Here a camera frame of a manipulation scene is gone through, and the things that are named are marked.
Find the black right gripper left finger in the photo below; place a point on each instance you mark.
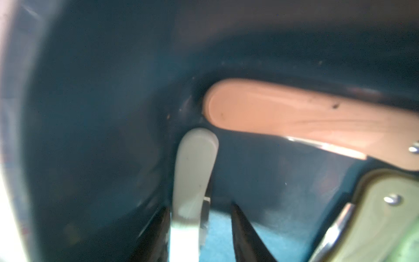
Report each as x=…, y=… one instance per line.
x=153, y=245

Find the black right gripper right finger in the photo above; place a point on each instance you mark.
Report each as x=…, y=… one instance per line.
x=248, y=246

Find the light blue sheathed knife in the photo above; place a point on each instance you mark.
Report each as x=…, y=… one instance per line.
x=195, y=160

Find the pink folding knife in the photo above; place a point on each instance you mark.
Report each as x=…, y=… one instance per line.
x=336, y=124

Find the teal plastic storage box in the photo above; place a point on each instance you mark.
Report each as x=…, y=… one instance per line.
x=97, y=95

